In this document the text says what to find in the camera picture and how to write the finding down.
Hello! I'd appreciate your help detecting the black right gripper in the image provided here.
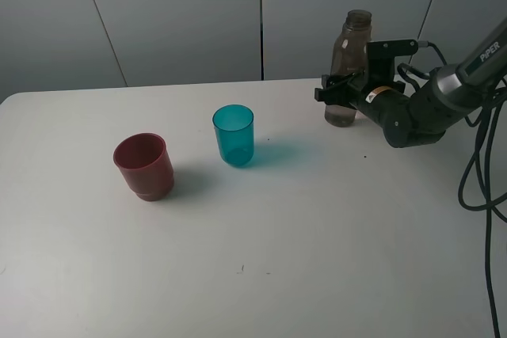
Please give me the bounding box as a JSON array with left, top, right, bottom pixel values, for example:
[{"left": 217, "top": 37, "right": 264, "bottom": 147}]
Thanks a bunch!
[{"left": 314, "top": 72, "right": 406, "bottom": 121}]

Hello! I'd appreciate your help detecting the smoky transparent plastic bottle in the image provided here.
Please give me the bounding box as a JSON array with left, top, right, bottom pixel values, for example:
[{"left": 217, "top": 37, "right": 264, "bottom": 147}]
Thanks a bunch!
[{"left": 324, "top": 9, "right": 372, "bottom": 127}]

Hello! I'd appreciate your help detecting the teal translucent plastic cup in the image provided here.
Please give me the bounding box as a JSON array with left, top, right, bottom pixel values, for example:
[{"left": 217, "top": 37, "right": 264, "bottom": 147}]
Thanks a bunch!
[{"left": 212, "top": 104, "right": 254, "bottom": 167}]

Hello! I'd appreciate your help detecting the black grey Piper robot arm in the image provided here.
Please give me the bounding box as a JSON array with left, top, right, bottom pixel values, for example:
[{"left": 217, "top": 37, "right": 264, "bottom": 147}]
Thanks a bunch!
[{"left": 314, "top": 21, "right": 506, "bottom": 148}]

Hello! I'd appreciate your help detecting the red plastic cup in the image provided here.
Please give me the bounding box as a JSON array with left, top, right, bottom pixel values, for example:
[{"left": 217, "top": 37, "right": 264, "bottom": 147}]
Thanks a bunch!
[{"left": 112, "top": 133, "right": 175, "bottom": 202}]

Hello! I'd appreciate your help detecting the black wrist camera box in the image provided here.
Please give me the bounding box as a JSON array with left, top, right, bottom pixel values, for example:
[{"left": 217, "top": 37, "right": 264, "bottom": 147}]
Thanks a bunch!
[{"left": 365, "top": 39, "right": 418, "bottom": 85}]

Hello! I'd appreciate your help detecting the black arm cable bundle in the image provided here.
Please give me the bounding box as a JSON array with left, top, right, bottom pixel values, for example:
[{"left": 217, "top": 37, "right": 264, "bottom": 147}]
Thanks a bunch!
[{"left": 398, "top": 40, "right": 507, "bottom": 338}]

